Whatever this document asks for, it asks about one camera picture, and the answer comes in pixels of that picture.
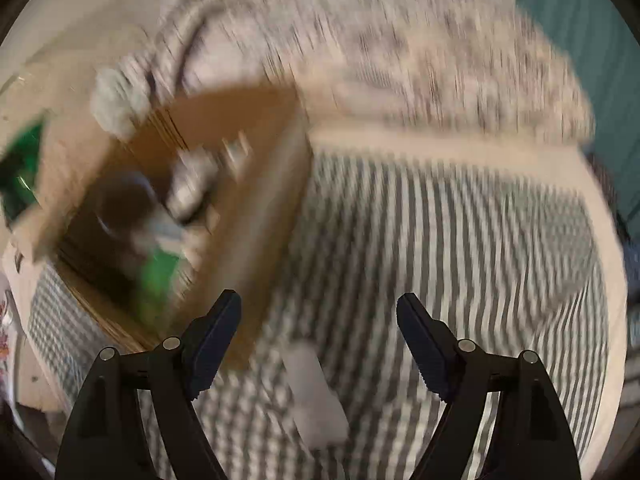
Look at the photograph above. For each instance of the white gold-trimmed headboard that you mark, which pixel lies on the white gold-trimmed headboard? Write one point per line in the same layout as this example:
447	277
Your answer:
75	20

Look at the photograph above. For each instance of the floral duvet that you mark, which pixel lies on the floral duvet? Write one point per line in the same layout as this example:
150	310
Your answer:
425	60

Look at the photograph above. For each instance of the green packet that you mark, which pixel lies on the green packet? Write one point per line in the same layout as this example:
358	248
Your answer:
157	275

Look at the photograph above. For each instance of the cream bed sheet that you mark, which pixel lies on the cream bed sheet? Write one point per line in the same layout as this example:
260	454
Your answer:
450	142

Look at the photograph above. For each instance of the brown cardboard box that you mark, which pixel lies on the brown cardboard box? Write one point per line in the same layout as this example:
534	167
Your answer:
260	210

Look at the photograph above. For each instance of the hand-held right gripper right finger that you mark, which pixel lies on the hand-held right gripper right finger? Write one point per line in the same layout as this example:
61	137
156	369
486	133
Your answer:
427	345

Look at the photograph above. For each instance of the green plastic object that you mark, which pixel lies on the green plastic object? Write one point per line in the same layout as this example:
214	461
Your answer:
25	170

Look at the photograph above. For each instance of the light green towel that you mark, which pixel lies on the light green towel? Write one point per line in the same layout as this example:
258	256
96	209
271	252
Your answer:
120	95

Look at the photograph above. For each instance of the teal curtain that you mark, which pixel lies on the teal curtain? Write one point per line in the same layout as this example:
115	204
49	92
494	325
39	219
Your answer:
575	35

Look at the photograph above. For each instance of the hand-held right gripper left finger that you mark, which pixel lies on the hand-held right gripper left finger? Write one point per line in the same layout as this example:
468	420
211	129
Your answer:
212	345

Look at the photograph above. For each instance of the grey checked cloth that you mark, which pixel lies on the grey checked cloth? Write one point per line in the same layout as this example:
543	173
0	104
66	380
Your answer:
425	235

